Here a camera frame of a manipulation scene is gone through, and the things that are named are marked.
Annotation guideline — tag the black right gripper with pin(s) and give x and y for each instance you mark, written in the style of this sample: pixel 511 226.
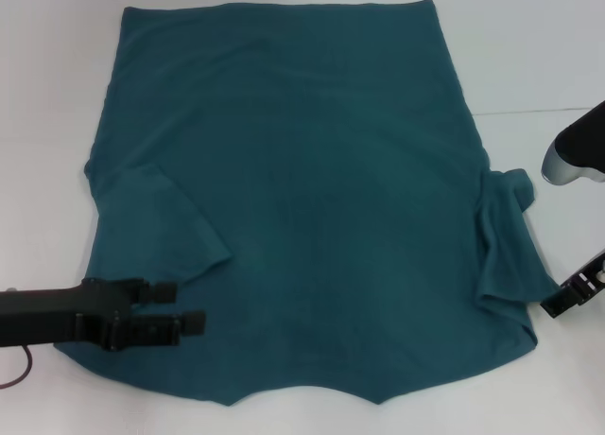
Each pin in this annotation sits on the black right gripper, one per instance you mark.
pixel 591 276

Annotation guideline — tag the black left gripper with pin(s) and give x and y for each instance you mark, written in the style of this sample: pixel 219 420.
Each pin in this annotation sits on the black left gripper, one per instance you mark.
pixel 47 317

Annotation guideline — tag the blue teal t-shirt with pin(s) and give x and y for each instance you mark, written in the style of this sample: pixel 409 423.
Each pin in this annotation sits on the blue teal t-shirt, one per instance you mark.
pixel 307 170

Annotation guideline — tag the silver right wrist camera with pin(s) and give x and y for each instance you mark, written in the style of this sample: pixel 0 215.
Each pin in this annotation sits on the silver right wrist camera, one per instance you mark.
pixel 576 146

